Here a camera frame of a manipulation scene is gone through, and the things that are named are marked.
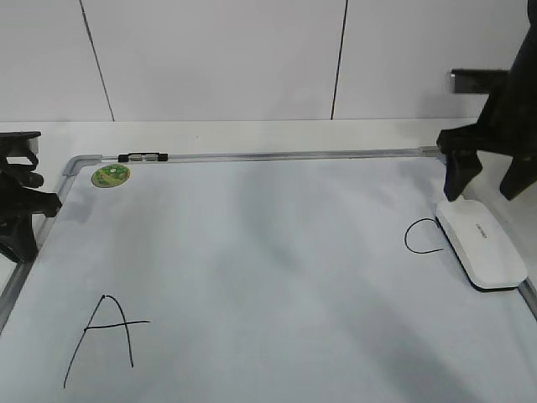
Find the white whiteboard eraser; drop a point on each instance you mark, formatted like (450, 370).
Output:
(487, 254)

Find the dark wall socket plate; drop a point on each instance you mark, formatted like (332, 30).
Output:
(476, 81)

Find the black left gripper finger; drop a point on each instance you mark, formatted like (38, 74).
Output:
(30, 201)
(18, 242)

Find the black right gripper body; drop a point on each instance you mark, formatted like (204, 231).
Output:
(507, 121)

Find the white whiteboard with grey frame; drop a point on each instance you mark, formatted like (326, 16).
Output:
(264, 278)

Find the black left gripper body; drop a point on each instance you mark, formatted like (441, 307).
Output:
(18, 164)

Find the round green sticker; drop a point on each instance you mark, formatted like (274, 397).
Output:
(110, 176)

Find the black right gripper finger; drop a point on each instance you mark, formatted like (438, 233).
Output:
(520, 175)
(461, 168)

